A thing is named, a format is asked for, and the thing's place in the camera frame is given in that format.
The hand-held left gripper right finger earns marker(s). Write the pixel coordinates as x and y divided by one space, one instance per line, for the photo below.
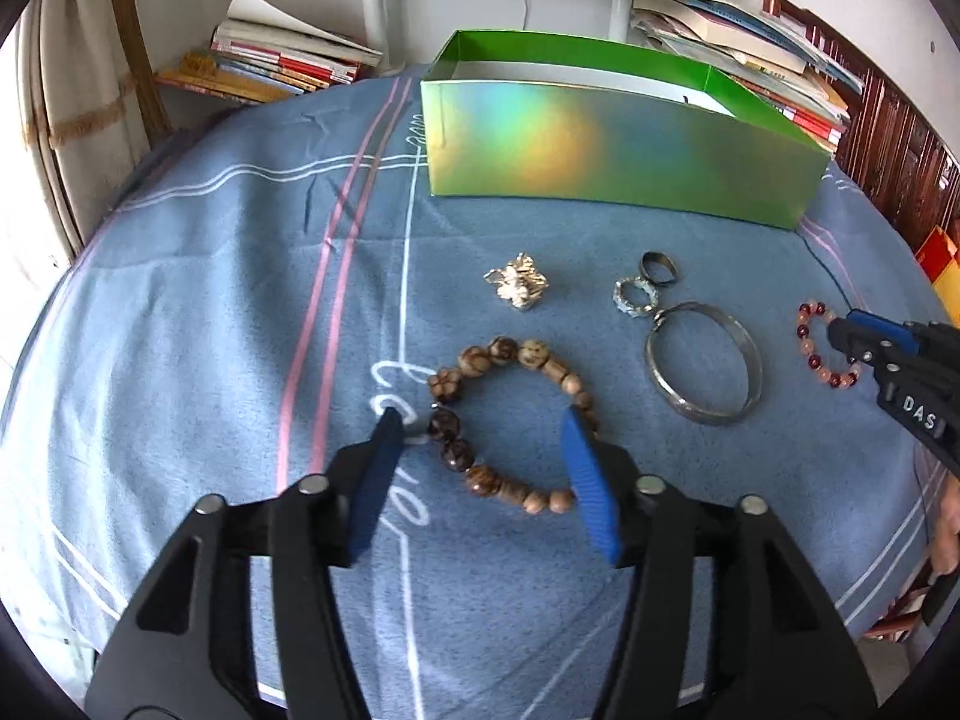
592 495

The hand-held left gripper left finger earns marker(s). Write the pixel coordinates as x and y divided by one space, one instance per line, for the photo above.
375 487

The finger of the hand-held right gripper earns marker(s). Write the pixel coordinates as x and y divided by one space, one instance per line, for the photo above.
881 324
862 345

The green iridescent cardboard box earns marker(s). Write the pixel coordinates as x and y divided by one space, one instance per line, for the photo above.
600 150

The person's right hand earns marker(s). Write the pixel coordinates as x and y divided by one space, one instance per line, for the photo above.
949 532

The yellow and red shopping bag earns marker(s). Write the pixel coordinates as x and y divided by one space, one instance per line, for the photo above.
943 259

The silver bangle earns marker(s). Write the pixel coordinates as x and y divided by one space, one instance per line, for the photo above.
752 371

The red carved wooden bench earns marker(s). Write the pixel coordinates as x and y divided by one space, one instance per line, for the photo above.
885 142

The gold crumpled ornament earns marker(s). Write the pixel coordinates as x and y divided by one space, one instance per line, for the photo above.
517 285

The blue striped cloth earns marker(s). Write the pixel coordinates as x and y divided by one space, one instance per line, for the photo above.
225 315

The large stack of books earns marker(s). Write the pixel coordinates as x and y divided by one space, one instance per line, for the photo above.
750 37

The small leaning stack of books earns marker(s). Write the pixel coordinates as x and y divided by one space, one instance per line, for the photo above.
285 64

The white desk shelf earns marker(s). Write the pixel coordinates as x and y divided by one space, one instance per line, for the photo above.
371 7

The beige curtain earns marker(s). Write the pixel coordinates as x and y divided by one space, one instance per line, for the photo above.
75 90

